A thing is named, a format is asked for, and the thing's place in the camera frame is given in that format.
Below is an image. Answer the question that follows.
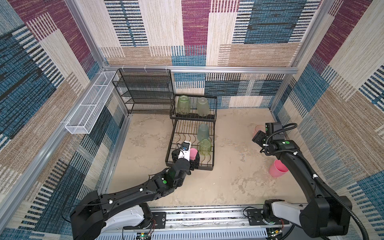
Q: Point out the black two-tier dish rack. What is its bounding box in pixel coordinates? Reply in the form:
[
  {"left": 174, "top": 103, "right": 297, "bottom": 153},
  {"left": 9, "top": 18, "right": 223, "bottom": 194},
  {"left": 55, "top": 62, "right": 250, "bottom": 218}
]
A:
[{"left": 165, "top": 94, "right": 217, "bottom": 171}]

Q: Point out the white wire mesh basket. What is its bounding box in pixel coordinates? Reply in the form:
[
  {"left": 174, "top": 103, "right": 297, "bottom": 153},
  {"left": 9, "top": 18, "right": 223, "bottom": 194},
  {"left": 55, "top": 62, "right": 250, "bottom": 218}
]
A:
[{"left": 65, "top": 72, "right": 116, "bottom": 135}]

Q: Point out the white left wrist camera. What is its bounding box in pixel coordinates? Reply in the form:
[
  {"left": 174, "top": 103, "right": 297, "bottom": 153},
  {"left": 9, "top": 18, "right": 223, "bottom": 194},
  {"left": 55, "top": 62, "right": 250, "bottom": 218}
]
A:
[{"left": 178, "top": 141, "right": 191, "bottom": 161}]

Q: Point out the pale frosted green cup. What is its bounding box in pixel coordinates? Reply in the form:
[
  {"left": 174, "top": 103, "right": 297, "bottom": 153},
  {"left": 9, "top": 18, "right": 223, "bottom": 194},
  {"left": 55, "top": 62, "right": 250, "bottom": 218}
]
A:
[{"left": 197, "top": 97, "right": 210, "bottom": 117}]

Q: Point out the clear pink cup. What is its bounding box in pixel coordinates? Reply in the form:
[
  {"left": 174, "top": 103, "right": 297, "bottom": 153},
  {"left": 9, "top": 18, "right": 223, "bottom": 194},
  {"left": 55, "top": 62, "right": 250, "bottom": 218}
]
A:
[{"left": 254, "top": 125, "right": 266, "bottom": 136}]

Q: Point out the teal frosted cup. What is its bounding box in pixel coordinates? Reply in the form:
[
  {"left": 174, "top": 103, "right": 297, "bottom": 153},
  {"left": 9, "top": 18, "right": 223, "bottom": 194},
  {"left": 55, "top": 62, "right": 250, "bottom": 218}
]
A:
[{"left": 197, "top": 124, "right": 210, "bottom": 142}]

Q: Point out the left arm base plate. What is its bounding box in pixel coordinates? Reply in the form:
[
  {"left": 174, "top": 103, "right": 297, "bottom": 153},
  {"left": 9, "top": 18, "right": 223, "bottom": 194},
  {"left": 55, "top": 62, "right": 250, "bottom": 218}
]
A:
[{"left": 144, "top": 212, "right": 167, "bottom": 230}]

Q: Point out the black corrugated cable conduit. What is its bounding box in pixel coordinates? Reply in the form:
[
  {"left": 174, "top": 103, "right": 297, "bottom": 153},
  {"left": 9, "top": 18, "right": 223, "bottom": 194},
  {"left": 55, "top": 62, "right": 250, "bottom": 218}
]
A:
[{"left": 262, "top": 122, "right": 370, "bottom": 240}]

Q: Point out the aluminium front rail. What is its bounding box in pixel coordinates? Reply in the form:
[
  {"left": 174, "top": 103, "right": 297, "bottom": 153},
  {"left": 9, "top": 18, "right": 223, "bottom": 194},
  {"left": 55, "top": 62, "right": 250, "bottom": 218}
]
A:
[{"left": 77, "top": 205, "right": 334, "bottom": 240}]

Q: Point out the black mesh shelf rack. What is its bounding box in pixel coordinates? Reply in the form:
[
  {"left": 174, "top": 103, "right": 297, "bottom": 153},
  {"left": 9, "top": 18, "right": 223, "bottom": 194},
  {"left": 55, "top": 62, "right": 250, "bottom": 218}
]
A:
[{"left": 112, "top": 69, "right": 174, "bottom": 115}]

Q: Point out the opaque pink cup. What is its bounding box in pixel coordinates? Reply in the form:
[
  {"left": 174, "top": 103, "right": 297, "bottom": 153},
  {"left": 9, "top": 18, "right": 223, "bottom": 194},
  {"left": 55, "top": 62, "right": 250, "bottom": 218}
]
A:
[{"left": 190, "top": 148, "right": 198, "bottom": 161}]

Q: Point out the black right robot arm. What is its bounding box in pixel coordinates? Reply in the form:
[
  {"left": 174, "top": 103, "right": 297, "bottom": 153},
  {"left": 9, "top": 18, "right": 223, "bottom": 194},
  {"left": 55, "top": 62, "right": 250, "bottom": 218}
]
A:
[{"left": 253, "top": 122, "right": 352, "bottom": 238}]

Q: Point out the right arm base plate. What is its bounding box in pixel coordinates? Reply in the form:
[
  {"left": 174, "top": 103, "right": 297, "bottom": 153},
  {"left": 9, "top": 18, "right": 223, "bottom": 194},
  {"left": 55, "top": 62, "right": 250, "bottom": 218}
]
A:
[{"left": 243, "top": 207, "right": 291, "bottom": 227}]

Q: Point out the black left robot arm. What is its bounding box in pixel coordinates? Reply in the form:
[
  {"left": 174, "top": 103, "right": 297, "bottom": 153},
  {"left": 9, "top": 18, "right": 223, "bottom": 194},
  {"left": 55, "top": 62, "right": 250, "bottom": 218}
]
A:
[{"left": 70, "top": 143, "right": 195, "bottom": 240}]

